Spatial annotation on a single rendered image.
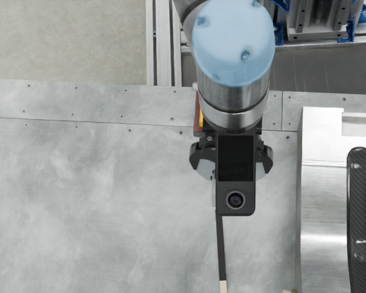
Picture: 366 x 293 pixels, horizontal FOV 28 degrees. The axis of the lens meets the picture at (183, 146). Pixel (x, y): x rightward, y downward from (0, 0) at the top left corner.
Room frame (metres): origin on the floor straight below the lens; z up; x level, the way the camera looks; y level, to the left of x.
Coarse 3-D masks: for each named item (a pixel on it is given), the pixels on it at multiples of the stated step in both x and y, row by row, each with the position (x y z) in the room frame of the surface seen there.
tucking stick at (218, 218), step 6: (216, 216) 0.33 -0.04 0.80; (216, 222) 0.32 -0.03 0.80; (222, 222) 0.32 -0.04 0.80; (216, 228) 0.31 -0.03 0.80; (222, 228) 0.31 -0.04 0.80; (222, 234) 0.30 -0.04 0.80; (222, 240) 0.29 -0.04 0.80; (222, 246) 0.28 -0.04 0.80; (222, 252) 0.27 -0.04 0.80; (222, 258) 0.26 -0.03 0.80; (222, 264) 0.25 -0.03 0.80; (222, 270) 0.24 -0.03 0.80; (222, 276) 0.24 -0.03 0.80; (222, 282) 0.23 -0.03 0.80; (222, 288) 0.22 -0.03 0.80
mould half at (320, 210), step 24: (312, 120) 0.43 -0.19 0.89; (336, 120) 0.42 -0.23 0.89; (312, 144) 0.39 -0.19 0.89; (336, 144) 0.38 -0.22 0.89; (360, 144) 0.38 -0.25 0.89; (312, 168) 0.35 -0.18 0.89; (336, 168) 0.35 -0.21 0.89; (312, 192) 0.32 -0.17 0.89; (336, 192) 0.31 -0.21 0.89; (312, 216) 0.28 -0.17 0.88; (336, 216) 0.28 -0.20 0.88; (312, 240) 0.25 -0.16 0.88; (336, 240) 0.24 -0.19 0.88; (312, 264) 0.21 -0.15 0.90; (336, 264) 0.21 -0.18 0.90; (312, 288) 0.18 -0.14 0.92; (336, 288) 0.17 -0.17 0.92
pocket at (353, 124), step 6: (342, 114) 0.43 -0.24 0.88; (348, 114) 0.43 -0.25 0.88; (354, 114) 0.43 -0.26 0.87; (360, 114) 0.43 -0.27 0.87; (342, 120) 0.43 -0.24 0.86; (348, 120) 0.43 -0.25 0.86; (354, 120) 0.43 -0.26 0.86; (360, 120) 0.43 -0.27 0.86; (342, 126) 0.42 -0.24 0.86; (348, 126) 0.42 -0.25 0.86; (354, 126) 0.42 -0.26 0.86; (360, 126) 0.42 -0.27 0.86; (342, 132) 0.41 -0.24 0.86; (348, 132) 0.41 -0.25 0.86; (354, 132) 0.41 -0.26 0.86; (360, 132) 0.41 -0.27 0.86
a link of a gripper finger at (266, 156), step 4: (264, 148) 0.32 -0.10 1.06; (268, 148) 0.33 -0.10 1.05; (260, 152) 0.32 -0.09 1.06; (264, 152) 0.32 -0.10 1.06; (268, 152) 0.32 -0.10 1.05; (272, 152) 0.33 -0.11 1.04; (264, 156) 0.32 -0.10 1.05; (268, 156) 0.32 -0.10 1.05; (272, 156) 0.32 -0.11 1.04; (260, 160) 0.32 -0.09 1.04; (264, 160) 0.32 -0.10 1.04; (268, 160) 0.32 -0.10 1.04; (272, 160) 0.32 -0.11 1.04; (264, 164) 0.32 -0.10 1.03; (268, 164) 0.32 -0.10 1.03; (272, 164) 0.32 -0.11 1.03; (264, 168) 0.32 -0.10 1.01; (268, 168) 0.32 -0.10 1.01; (268, 172) 0.32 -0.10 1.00
